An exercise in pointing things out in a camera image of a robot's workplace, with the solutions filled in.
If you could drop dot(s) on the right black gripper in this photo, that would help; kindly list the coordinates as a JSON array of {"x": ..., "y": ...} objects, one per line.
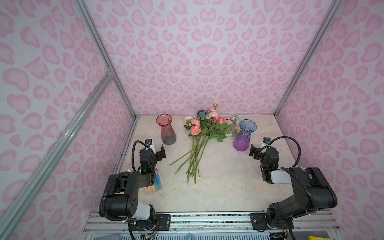
[{"x": 255, "y": 151}]

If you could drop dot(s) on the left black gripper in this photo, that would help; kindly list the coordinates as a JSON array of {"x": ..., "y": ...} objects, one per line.
[{"x": 160, "y": 153}]

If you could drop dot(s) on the purple blue glass vase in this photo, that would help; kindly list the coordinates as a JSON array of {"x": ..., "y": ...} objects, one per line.
[{"x": 243, "y": 138}]

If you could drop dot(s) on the cream peach rose stem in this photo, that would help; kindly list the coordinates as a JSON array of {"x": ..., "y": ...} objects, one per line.
[{"x": 187, "y": 120}]

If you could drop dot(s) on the pink spray rose stem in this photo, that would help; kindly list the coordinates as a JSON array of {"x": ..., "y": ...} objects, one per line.
[{"x": 195, "y": 134}]

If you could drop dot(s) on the blue rose stem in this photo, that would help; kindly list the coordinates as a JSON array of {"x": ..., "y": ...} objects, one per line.
[{"x": 202, "y": 117}]

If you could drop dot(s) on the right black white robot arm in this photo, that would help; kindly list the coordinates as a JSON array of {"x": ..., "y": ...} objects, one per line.
[{"x": 311, "y": 191}]

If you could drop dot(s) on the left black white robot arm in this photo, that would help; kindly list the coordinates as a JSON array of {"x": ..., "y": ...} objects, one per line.
[{"x": 120, "y": 200}]

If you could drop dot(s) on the red glass vase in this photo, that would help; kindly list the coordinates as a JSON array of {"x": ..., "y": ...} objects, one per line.
[{"x": 168, "y": 134}]

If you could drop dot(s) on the pack of coloured markers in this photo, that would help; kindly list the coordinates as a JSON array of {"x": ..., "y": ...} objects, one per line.
[{"x": 157, "y": 186}]

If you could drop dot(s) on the pile of pink roses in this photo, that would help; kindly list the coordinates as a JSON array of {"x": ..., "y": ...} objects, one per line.
[{"x": 216, "y": 128}]

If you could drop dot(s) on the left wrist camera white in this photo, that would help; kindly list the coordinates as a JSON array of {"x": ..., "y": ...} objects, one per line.
[{"x": 150, "y": 145}]

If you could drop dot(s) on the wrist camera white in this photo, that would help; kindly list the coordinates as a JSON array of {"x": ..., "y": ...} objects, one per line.
[
  {"x": 150, "y": 145},
  {"x": 266, "y": 142}
]

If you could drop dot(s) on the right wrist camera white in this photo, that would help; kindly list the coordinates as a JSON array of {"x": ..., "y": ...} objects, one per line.
[{"x": 266, "y": 142}]

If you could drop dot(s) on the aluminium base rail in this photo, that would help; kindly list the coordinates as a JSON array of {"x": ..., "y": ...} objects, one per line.
[{"x": 216, "y": 226}]

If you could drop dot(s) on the diagonal aluminium frame bar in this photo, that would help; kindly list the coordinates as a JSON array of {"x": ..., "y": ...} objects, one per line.
[{"x": 33, "y": 186}]

